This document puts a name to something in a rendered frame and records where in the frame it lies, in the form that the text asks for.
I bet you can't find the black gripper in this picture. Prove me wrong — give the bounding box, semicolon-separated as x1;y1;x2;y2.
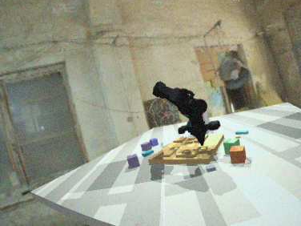
178;113;220;146

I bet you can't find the teal square block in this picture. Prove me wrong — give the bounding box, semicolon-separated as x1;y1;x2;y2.
142;150;154;156

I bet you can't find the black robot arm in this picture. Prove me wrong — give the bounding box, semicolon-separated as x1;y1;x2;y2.
152;81;207;133

